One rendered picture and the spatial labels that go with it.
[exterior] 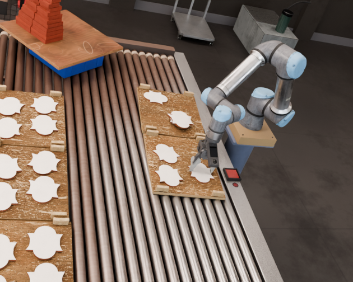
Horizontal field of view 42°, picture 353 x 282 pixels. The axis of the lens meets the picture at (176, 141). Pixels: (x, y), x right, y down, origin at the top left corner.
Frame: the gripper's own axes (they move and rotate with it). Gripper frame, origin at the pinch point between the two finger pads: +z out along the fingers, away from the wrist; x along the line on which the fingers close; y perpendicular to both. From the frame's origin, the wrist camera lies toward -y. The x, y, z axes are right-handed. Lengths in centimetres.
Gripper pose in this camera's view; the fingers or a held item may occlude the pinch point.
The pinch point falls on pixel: (200, 172)
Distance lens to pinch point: 221.2
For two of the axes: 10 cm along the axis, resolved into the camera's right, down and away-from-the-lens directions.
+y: -1.7, -6.1, 7.8
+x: -9.5, -1.2, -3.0
